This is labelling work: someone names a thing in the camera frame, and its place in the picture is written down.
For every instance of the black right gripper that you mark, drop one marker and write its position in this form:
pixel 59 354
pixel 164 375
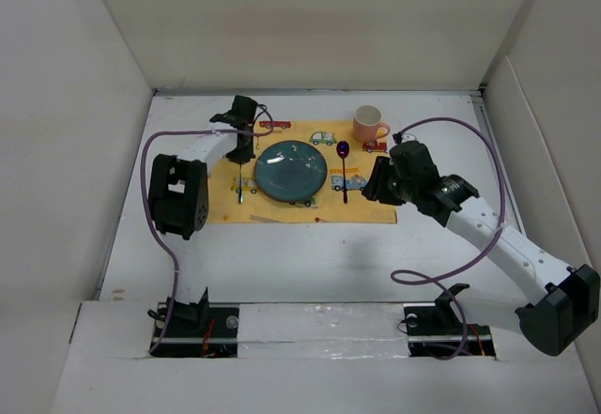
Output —
pixel 376 189

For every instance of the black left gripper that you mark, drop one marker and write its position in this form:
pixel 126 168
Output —
pixel 242 157

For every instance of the pink ceramic mug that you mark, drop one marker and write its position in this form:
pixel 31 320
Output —
pixel 368 125

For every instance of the purple metallic spoon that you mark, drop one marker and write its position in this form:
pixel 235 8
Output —
pixel 342 149

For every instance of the teal ceramic plate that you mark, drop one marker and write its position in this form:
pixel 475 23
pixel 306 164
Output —
pixel 290 171

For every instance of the iridescent purple fork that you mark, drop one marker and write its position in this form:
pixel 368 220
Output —
pixel 240 186

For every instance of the yellow car-print cloth placemat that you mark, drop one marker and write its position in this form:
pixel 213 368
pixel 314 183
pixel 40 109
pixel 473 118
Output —
pixel 325 206

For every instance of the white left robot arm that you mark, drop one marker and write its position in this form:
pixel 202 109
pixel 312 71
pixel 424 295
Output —
pixel 174 187

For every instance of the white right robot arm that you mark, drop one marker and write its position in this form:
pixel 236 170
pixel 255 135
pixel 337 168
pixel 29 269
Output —
pixel 562 301

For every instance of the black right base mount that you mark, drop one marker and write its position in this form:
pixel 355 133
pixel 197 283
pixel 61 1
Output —
pixel 434 330

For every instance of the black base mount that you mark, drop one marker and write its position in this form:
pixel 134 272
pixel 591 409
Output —
pixel 195 330
pixel 434 330

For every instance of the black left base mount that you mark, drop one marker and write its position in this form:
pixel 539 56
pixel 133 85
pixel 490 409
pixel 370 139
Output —
pixel 195 330

